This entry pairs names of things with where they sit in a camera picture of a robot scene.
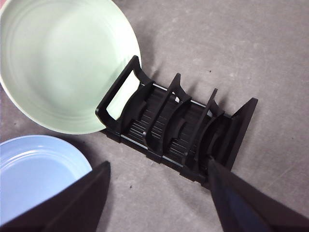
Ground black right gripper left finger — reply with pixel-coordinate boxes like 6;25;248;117
0;161;111;232

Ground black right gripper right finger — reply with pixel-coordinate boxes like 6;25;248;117
208;156;309;232

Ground blue round plate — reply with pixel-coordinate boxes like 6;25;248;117
0;135;93;225

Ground pale green round plate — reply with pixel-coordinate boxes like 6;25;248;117
0;0;142;135

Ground black plastic plate rack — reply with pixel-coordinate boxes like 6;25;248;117
95;55;258;188

